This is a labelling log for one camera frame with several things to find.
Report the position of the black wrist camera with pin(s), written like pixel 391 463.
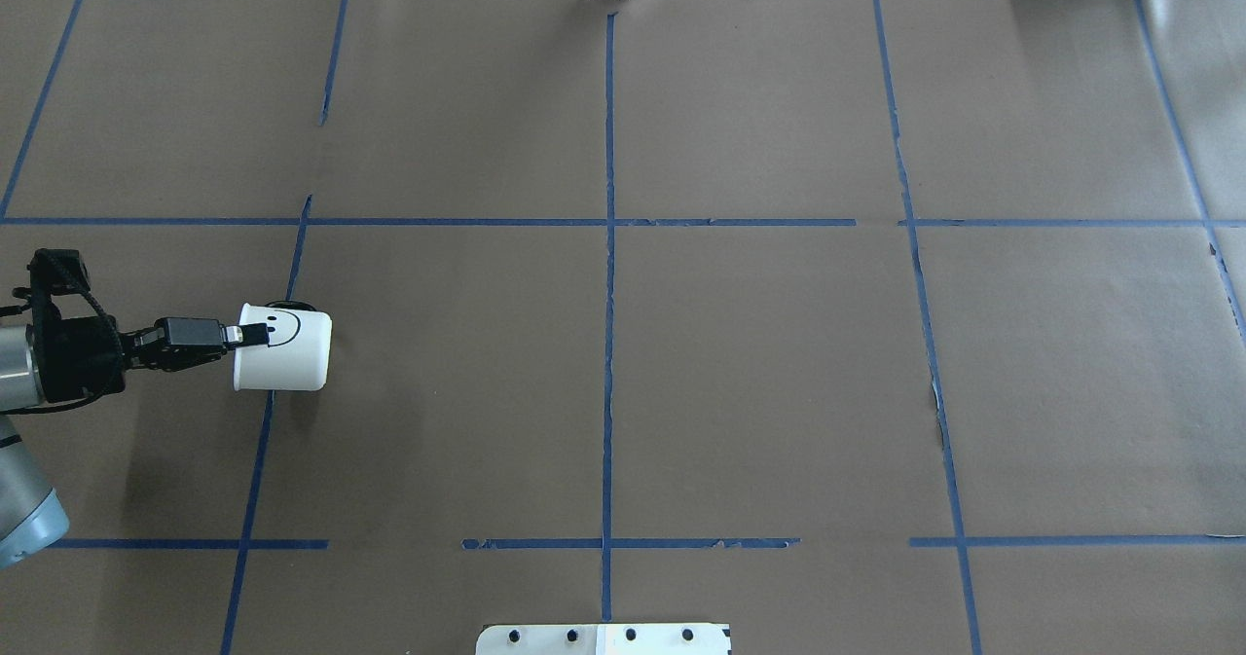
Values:
pixel 58 272

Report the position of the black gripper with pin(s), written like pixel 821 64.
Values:
pixel 86 355

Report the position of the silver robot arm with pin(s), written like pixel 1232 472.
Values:
pixel 33 516

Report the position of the white camera post base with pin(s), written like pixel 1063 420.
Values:
pixel 606 638

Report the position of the white smiley face mug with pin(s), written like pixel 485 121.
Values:
pixel 298 353

